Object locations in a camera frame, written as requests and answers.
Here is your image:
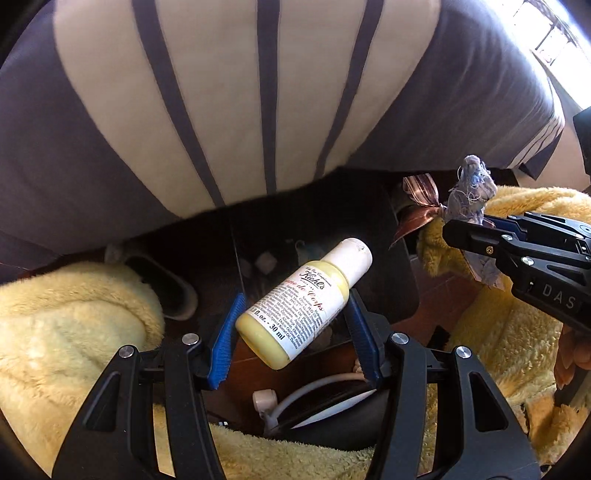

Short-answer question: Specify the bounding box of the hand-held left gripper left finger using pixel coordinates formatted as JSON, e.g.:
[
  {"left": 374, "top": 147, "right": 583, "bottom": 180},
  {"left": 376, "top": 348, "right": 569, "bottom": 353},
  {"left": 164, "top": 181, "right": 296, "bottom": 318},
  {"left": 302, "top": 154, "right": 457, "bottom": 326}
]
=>
[{"left": 52, "top": 292, "right": 247, "bottom": 480}]

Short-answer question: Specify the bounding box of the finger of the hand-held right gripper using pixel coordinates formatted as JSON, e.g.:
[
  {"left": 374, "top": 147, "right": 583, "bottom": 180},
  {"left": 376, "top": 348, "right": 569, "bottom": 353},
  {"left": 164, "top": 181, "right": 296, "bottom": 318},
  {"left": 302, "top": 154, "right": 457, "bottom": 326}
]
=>
[
  {"left": 442, "top": 219, "right": 532, "bottom": 289},
  {"left": 482, "top": 212, "right": 591, "bottom": 259}
]

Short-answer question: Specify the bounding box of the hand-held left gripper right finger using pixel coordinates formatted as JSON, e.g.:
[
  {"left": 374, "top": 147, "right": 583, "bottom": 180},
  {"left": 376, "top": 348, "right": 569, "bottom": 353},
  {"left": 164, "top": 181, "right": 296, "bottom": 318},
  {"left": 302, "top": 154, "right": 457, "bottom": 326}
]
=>
[{"left": 344, "top": 288, "right": 541, "bottom": 480}]

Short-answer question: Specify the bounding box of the grey blue fabric scrap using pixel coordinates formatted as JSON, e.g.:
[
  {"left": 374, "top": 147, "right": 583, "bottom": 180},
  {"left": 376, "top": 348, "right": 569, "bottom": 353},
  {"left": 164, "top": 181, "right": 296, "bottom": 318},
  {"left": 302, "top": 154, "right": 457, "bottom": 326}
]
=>
[{"left": 445, "top": 154, "right": 504, "bottom": 291}]

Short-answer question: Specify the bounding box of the yellow lotion bottle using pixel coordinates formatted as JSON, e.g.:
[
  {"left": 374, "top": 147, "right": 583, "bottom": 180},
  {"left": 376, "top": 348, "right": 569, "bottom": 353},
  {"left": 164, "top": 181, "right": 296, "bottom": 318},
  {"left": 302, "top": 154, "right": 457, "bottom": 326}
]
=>
[{"left": 235, "top": 237, "right": 374, "bottom": 370}]

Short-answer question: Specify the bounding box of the person's right hand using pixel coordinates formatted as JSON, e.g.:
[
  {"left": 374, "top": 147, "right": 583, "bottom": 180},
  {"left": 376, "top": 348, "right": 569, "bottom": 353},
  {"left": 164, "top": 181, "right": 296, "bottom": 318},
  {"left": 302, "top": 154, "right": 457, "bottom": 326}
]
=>
[{"left": 554, "top": 323, "right": 591, "bottom": 404}]

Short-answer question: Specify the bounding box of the brown striped ribbon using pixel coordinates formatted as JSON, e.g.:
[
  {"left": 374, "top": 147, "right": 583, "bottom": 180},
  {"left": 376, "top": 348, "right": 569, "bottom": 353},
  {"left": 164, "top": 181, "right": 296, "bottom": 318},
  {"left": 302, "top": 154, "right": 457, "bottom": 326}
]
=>
[{"left": 390, "top": 173, "right": 446, "bottom": 247}]

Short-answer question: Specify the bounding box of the grey slipper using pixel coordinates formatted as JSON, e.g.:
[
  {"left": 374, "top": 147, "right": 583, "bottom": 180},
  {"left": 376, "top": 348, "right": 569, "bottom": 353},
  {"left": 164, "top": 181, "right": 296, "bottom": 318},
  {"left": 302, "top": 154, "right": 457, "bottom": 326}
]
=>
[{"left": 106, "top": 251, "right": 199, "bottom": 321}]

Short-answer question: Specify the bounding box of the black round device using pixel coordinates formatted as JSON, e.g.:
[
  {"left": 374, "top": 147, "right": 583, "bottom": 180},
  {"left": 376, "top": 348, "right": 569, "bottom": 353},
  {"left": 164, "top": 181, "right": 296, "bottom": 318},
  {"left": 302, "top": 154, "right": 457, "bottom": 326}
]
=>
[{"left": 277, "top": 387, "right": 385, "bottom": 446}]

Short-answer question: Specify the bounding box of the yellow fluffy blanket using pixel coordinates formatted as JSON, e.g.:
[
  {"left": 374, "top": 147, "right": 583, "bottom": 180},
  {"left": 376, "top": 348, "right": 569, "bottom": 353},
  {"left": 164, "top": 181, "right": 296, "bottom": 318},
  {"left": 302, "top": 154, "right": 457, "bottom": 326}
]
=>
[{"left": 0, "top": 185, "right": 591, "bottom": 480}]

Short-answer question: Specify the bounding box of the blue white striped bedspread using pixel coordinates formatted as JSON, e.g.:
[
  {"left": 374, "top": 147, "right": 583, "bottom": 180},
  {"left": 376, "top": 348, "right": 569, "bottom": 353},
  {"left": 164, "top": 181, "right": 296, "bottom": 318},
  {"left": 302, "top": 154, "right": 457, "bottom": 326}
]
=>
[{"left": 0, "top": 0, "right": 566, "bottom": 259}]

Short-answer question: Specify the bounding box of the white cable with plug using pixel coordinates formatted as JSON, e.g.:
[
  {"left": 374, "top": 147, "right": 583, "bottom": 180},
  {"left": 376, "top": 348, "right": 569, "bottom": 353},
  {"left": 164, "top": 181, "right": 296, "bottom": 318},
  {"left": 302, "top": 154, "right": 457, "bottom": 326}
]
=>
[{"left": 253, "top": 373, "right": 376, "bottom": 430}]

